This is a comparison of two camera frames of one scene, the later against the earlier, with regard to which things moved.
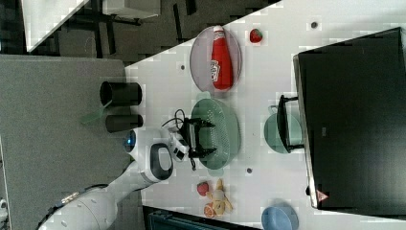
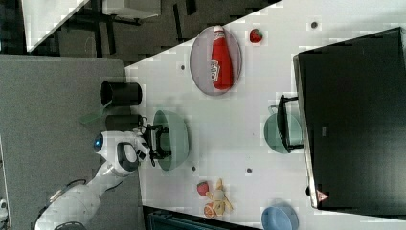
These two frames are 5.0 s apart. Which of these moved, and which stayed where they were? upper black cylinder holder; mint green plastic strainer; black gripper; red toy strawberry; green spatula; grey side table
Moved: mint green plastic strainer; black gripper
Stayed: grey side table; green spatula; upper black cylinder holder; red toy strawberry
